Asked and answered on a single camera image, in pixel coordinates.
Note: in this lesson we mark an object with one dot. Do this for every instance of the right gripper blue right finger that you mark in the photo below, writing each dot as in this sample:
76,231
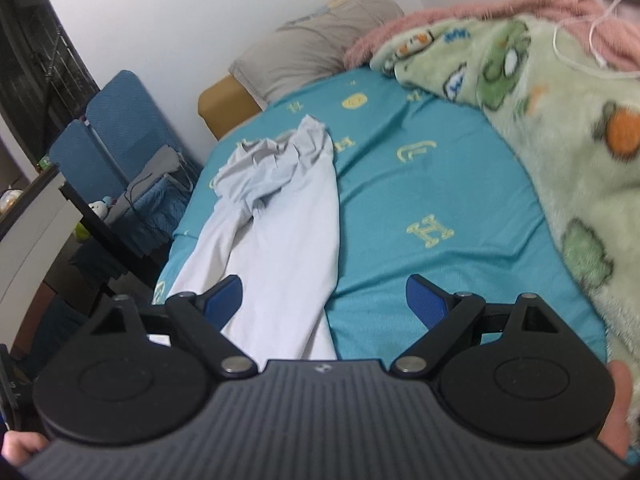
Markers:
452,322

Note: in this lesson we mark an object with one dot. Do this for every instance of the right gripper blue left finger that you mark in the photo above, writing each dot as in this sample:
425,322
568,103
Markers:
199,319

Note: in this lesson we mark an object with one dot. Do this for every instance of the white garment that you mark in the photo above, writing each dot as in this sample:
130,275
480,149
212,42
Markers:
276,226

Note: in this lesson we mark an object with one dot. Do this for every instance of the blue folding chair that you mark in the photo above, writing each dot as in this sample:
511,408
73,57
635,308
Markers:
125,149

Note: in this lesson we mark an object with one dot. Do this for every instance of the person's right hand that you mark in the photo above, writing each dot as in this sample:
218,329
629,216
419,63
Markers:
19,446

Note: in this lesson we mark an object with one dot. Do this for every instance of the teal patterned bed sheet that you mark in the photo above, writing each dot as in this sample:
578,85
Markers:
424,187

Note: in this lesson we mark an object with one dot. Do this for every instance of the white desk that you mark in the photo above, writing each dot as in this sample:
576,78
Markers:
33,232

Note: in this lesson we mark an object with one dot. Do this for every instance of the yellow bed headboard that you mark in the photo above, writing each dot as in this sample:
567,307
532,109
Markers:
226,105

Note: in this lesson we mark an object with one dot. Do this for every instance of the green cartoon fleece blanket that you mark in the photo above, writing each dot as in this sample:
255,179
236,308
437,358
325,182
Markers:
574,128

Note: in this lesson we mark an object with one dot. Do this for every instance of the grey pillow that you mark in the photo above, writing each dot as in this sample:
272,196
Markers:
309,49

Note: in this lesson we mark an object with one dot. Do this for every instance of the dark window frame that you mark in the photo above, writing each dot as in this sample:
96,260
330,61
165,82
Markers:
44,83

